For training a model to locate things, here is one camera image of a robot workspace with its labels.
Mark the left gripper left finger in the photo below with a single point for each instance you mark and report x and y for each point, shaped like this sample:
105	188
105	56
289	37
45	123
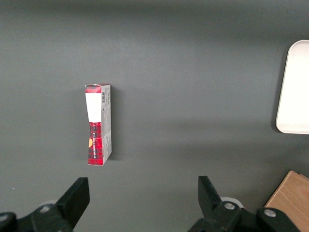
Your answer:
72	203

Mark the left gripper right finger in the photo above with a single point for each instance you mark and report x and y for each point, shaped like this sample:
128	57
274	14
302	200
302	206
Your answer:
210	205

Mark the oak wooden drawer cabinet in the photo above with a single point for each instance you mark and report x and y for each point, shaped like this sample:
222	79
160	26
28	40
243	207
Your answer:
292	200

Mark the red plaid cardboard box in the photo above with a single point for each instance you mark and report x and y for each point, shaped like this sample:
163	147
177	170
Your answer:
95	135

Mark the cream rectangular tray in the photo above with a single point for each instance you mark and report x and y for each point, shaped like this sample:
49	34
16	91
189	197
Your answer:
297	91

